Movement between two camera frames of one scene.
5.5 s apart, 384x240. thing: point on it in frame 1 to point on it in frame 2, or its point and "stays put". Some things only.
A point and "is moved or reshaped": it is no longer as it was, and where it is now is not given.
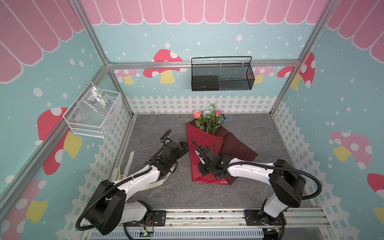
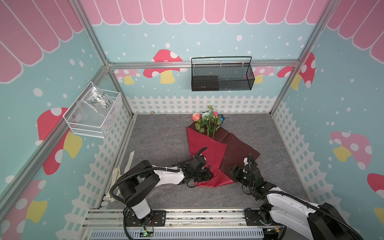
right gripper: [203, 152] to [242, 173]
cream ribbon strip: [117, 174] stays put
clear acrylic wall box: [95, 112] stays put
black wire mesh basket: [233, 73] stays put
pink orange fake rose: [197, 114] is moved or reshaped
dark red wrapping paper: [222, 144] stays put
